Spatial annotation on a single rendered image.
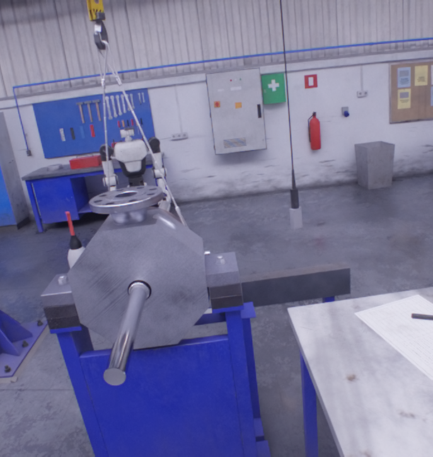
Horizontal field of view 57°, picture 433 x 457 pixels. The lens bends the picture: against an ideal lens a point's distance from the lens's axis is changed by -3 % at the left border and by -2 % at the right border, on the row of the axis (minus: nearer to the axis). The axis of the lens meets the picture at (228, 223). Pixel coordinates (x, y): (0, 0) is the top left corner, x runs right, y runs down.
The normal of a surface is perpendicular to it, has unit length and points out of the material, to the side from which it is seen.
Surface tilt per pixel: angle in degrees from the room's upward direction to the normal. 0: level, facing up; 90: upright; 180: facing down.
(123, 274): 90
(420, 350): 0
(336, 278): 90
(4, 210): 90
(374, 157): 93
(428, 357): 0
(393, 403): 0
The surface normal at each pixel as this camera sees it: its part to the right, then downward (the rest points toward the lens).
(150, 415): 0.07, 0.31
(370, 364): -0.11, -0.94
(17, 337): 0.41, 0.25
